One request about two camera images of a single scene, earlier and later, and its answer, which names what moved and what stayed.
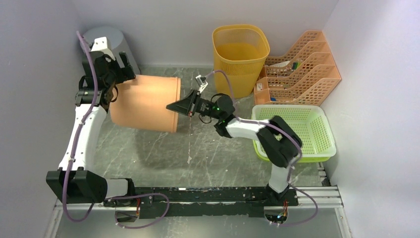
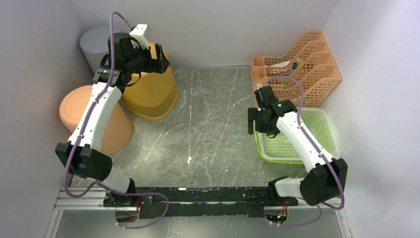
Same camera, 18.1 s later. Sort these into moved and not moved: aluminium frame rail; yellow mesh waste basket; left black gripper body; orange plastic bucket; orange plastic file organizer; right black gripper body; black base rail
Moved: yellow mesh waste basket; orange plastic bucket; right black gripper body; left black gripper body
Not moved: orange plastic file organizer; aluminium frame rail; black base rail
